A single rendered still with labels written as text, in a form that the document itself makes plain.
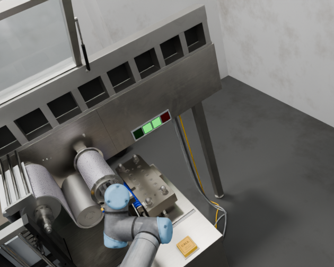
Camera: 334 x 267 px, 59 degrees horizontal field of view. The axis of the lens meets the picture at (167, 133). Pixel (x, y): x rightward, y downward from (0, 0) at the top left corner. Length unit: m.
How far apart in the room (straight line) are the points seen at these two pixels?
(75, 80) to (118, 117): 0.30
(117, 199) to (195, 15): 1.05
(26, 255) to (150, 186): 0.64
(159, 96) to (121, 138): 0.30
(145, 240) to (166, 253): 0.59
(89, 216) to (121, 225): 0.43
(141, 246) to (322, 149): 2.42
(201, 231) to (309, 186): 1.47
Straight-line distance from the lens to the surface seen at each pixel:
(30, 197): 1.18
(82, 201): 1.35
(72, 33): 1.17
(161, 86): 1.59
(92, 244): 1.64
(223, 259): 1.66
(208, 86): 1.78
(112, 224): 0.96
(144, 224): 0.91
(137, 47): 1.47
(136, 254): 0.83
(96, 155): 1.42
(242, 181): 2.78
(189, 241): 1.42
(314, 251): 2.42
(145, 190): 1.53
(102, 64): 1.42
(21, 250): 1.23
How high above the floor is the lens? 2.12
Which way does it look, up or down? 37 degrees down
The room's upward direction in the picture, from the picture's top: 20 degrees counter-clockwise
